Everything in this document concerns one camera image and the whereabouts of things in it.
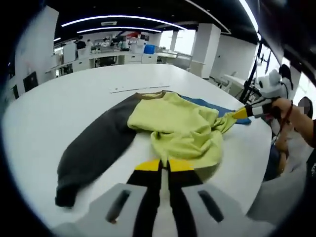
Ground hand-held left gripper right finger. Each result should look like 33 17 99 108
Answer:
165 158 277 237

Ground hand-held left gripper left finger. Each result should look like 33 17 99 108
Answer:
55 158 165 237

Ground yellow black blue garment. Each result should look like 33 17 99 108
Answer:
54 90 252 208

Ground person's right hand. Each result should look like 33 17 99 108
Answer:
270 97 296 124

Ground black tripod stand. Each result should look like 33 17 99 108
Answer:
243 41 263 104

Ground person's blue trousers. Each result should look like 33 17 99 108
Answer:
264 145 288 182

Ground black office chair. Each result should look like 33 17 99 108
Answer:
23 71 39 92

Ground white tall cabinet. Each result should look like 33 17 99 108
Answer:
63 43 76 64

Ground red wrist cord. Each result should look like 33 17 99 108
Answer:
283 100 295 125

